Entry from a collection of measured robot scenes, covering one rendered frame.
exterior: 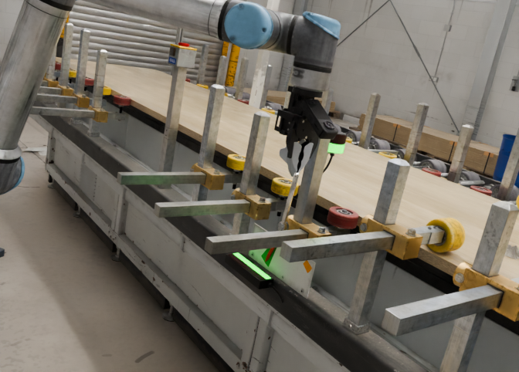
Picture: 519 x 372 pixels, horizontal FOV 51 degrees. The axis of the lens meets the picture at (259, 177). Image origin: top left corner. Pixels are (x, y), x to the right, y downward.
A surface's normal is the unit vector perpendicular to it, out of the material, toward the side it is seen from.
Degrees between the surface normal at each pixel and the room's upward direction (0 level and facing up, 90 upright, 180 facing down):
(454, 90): 90
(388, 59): 90
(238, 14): 90
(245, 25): 90
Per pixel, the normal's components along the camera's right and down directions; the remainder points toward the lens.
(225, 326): -0.79, 0.00
